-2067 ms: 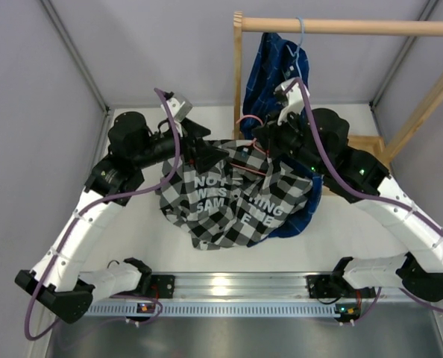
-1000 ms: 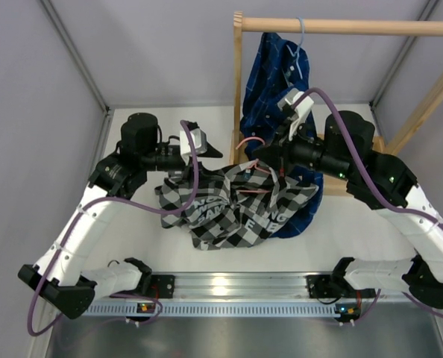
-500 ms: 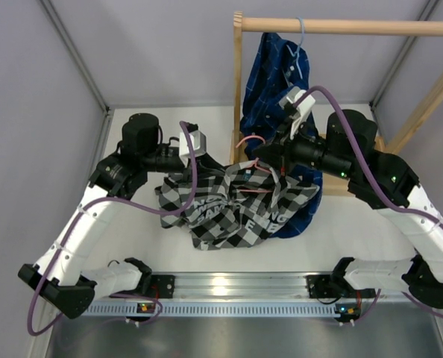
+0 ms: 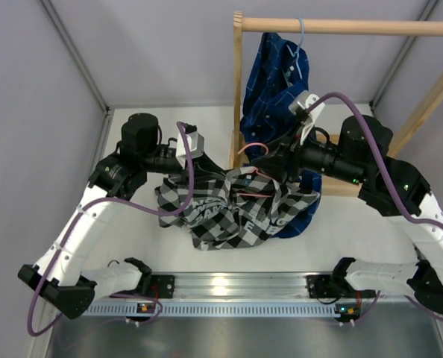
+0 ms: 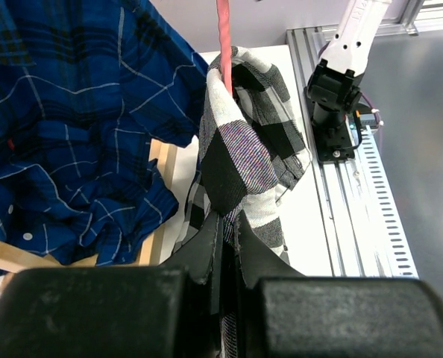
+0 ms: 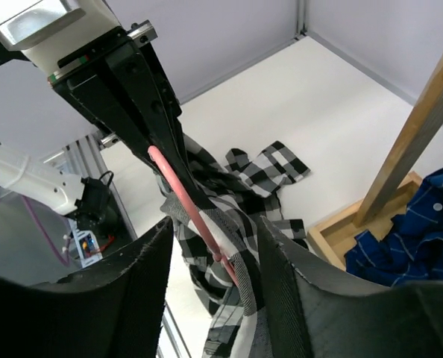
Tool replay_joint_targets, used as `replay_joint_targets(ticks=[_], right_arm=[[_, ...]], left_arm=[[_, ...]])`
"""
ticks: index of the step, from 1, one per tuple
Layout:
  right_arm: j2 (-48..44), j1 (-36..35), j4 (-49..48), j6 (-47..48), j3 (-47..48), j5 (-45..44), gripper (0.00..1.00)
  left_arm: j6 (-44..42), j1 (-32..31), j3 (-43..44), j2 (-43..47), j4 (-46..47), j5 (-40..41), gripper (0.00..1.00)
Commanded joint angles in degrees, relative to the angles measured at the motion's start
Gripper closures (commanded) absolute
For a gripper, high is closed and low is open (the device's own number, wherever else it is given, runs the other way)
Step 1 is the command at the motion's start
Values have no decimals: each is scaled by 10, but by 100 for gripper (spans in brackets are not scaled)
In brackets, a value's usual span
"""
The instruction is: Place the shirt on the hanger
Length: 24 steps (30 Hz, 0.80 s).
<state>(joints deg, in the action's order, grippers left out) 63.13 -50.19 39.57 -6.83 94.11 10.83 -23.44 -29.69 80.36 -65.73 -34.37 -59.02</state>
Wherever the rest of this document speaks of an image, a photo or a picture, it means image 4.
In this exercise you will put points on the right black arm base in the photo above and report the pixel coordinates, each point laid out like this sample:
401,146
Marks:
326,286

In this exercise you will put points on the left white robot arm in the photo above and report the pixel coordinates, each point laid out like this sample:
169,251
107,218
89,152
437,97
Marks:
58,277

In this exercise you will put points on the wooden clothes rack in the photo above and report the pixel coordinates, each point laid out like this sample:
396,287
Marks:
419,116

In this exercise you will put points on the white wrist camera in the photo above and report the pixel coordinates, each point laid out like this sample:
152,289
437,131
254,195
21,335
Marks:
195,143
307,107

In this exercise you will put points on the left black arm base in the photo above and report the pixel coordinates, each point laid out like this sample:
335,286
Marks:
155,286

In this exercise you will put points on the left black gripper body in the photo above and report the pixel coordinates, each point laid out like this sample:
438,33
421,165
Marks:
156,161

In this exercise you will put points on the black white checkered shirt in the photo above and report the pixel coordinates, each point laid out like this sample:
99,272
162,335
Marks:
243,209

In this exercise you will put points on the right aluminium frame post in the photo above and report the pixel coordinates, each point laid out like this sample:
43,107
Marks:
427,10

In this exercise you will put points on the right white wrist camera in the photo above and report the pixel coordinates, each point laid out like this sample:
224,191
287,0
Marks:
307,107

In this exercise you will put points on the aluminium mounting rail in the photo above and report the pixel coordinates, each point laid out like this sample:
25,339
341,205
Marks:
243,286

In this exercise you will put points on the blue plaid shirt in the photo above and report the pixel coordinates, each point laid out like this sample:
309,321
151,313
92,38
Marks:
270,89

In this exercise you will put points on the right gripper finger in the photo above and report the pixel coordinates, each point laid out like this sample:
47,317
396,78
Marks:
287,143
276,165

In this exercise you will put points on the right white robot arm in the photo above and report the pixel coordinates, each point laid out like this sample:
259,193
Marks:
394,188

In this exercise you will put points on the aluminium frame post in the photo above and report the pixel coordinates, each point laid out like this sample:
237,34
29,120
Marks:
57,23
427,10

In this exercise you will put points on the pink wire hanger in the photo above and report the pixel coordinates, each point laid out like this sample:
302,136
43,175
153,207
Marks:
251,156

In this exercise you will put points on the left aluminium frame post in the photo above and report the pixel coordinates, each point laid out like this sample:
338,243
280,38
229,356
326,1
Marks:
57,23

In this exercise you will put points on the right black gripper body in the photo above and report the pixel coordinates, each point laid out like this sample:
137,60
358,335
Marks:
318,156

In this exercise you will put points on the slotted grey cable duct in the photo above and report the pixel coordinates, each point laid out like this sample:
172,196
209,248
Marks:
115,308

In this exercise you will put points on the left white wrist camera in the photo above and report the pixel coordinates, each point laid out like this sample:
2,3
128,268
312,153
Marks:
195,143

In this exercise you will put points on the blue wire hanger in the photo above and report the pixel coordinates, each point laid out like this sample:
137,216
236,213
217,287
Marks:
295,64

